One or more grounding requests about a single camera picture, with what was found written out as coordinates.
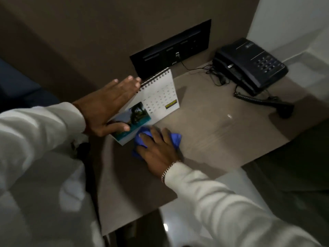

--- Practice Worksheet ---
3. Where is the white spiral desk calendar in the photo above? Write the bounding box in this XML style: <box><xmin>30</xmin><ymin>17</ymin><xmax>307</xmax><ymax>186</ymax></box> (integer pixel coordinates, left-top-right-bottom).
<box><xmin>107</xmin><ymin>68</ymin><xmax>180</xmax><ymax>146</ymax></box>

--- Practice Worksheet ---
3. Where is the black desk telephone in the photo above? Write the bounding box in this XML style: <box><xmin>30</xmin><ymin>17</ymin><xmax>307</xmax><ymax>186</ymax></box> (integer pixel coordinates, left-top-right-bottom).
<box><xmin>212</xmin><ymin>37</ymin><xmax>289</xmax><ymax>96</ymax></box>

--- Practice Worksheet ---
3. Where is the thin black telephone cable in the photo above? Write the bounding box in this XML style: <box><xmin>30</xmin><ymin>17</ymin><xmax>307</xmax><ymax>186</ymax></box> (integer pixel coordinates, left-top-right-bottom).
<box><xmin>176</xmin><ymin>52</ymin><xmax>230</xmax><ymax>86</ymax></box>

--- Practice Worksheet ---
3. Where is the person's right hand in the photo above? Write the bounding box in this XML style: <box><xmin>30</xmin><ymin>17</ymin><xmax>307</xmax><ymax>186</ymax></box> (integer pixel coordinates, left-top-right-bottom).
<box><xmin>135</xmin><ymin>127</ymin><xmax>180</xmax><ymax>178</ymax></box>

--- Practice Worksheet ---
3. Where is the blue cleaning cloth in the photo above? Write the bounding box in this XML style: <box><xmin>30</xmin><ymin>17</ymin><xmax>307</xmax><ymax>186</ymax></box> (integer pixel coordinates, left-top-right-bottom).
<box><xmin>132</xmin><ymin>126</ymin><xmax>182</xmax><ymax>160</ymax></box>

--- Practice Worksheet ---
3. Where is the person's right forearm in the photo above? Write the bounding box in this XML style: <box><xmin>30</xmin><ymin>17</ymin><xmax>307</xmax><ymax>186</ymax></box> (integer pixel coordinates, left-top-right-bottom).
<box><xmin>164</xmin><ymin>162</ymin><xmax>322</xmax><ymax>247</ymax></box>

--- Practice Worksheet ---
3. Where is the silver chain bracelet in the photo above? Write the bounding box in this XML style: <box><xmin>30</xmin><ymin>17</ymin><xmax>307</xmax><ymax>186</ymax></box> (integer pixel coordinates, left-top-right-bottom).
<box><xmin>161</xmin><ymin>160</ymin><xmax>181</xmax><ymax>183</ymax></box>

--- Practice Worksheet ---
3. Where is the black wall socket panel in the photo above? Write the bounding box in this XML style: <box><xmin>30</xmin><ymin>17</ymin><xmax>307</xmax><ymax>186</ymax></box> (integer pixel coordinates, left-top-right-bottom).
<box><xmin>130</xmin><ymin>19</ymin><xmax>212</xmax><ymax>80</ymax></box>

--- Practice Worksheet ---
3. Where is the dark blue seat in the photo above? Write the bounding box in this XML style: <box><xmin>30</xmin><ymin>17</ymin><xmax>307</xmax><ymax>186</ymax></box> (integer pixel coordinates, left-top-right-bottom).
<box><xmin>0</xmin><ymin>58</ymin><xmax>61</xmax><ymax>113</ymax></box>

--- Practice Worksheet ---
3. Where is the person's left hand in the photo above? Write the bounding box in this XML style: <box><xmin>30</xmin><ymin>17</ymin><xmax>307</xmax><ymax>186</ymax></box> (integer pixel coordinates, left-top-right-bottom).
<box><xmin>72</xmin><ymin>76</ymin><xmax>142</xmax><ymax>137</ymax></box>

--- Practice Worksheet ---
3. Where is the person's left forearm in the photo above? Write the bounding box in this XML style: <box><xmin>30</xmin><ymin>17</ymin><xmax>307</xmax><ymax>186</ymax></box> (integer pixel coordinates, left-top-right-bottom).
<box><xmin>0</xmin><ymin>102</ymin><xmax>86</xmax><ymax>193</ymax></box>

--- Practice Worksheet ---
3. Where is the black coiled telephone cord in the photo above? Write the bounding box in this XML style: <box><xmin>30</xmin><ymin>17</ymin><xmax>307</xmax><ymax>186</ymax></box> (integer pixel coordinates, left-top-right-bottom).
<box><xmin>233</xmin><ymin>85</ymin><xmax>295</xmax><ymax>119</ymax></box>

